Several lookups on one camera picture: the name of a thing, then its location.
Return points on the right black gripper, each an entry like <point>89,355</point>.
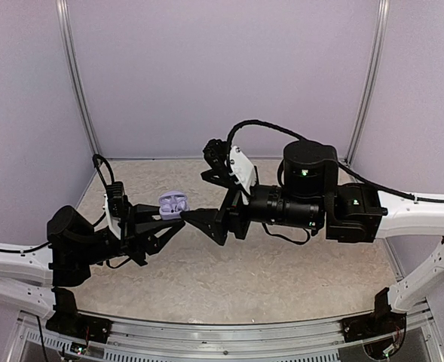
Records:
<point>231,207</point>

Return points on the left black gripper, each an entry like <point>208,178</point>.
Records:
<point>136,247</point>

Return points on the purple round charging case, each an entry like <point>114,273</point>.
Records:
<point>171,204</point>

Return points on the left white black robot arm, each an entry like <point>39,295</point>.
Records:
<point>32,279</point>

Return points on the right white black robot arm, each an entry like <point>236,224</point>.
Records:
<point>310,197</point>

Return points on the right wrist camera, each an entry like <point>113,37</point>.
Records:
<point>230,161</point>

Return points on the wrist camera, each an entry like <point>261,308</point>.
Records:
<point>115,207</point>
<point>230,161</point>

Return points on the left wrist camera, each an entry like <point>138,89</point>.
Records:
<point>115,207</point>

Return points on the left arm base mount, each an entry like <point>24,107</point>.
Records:
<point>69,321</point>

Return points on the front aluminium rail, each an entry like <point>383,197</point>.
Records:
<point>138,340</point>

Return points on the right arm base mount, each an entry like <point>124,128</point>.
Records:
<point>382,320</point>

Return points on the left aluminium frame post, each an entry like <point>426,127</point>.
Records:
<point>67,37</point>

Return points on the aluminium frame post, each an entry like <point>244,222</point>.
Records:
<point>67,37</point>
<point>370,81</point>

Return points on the right aluminium frame post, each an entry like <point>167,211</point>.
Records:
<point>370,81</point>

